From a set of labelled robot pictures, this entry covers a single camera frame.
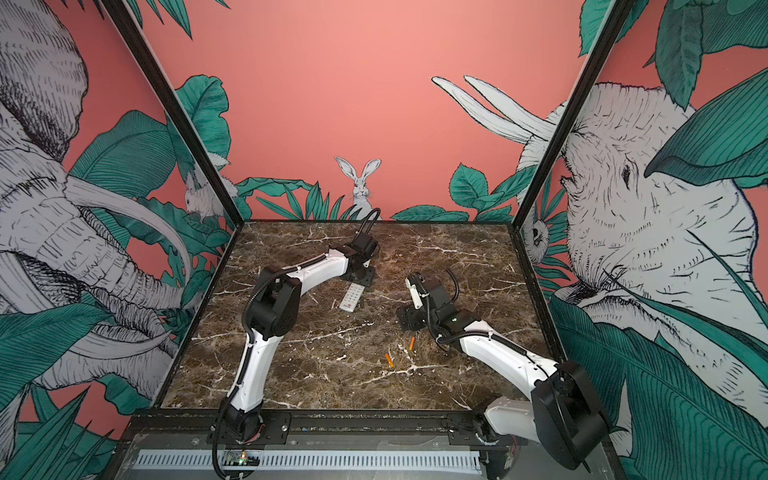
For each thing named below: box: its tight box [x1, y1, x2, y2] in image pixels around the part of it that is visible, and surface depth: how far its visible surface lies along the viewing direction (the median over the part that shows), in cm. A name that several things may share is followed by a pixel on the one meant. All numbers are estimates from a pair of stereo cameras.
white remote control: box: [339, 282, 365, 313], surface depth 99 cm
